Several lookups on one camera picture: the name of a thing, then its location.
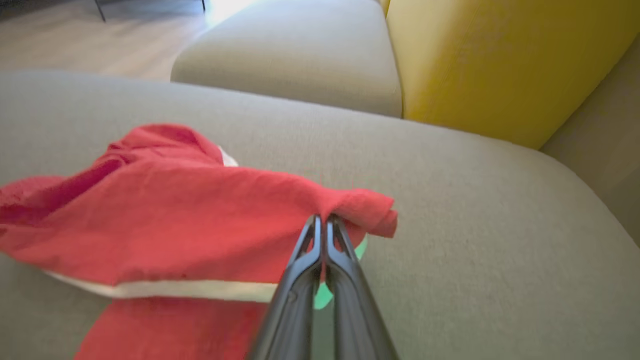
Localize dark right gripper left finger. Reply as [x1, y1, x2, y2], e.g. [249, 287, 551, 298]
[247, 215, 324, 360]

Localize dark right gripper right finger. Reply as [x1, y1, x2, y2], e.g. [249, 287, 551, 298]
[325, 216, 401, 360]

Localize red basketball jersey white sleeves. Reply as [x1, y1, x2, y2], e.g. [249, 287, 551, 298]
[74, 296, 271, 360]

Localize red shorts white trim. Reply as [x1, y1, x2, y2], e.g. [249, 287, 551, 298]
[0, 123, 399, 302]

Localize large grey sofa ottoman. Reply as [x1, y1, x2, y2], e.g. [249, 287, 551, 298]
[0, 70, 640, 360]

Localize grey sofa seat cushion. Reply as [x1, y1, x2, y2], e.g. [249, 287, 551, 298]
[170, 0, 403, 119]

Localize grey sofa armrest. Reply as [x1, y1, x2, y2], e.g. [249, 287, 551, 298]
[540, 35, 640, 247]

